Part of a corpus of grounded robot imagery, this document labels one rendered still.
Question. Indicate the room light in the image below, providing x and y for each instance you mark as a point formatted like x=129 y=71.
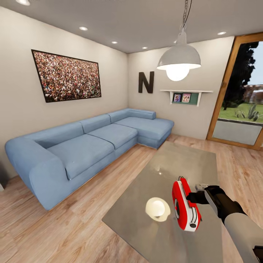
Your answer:
x=180 y=53

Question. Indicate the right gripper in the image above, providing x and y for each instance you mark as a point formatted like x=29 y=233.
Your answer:
x=195 y=198

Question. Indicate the decorative sign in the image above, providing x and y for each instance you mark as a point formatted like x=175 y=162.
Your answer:
x=143 y=79

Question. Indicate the radio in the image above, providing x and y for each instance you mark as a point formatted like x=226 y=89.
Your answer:
x=187 y=213

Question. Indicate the sofa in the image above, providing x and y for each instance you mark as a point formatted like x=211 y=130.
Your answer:
x=55 y=162

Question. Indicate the coffee table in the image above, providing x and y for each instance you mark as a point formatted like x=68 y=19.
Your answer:
x=144 y=214

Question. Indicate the shelf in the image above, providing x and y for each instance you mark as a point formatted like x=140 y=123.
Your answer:
x=195 y=96

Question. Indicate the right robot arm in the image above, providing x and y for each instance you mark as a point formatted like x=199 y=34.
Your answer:
x=247 y=235

